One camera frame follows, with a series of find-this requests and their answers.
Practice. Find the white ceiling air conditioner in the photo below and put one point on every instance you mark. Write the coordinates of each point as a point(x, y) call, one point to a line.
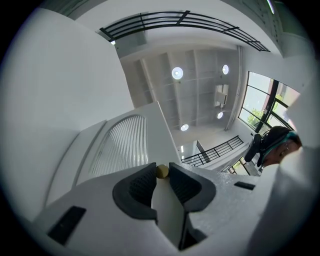
point(222, 96)

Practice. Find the person's head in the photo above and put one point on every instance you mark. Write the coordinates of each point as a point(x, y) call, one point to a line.
point(277, 152)

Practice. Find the white ceiling pipe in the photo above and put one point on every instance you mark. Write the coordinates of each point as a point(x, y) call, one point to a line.
point(238, 87)

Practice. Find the teal hair band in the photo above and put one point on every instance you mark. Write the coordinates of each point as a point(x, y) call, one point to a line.
point(291, 135)

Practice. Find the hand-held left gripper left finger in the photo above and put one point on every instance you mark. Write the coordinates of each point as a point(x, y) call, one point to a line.
point(105, 225)

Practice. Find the black metal railing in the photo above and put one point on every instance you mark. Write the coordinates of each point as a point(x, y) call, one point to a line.
point(183, 17)
point(214, 153)

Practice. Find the round ceiling lamp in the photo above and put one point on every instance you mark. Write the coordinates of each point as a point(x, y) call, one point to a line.
point(220, 115)
point(177, 72)
point(225, 69)
point(184, 127)

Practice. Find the black framed window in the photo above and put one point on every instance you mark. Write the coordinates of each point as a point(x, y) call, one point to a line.
point(257, 87)

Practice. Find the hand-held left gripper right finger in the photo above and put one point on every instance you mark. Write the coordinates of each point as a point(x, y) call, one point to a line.
point(225, 212)

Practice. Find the black head-mounted camera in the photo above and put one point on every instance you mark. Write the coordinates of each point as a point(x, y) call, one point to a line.
point(252, 148)

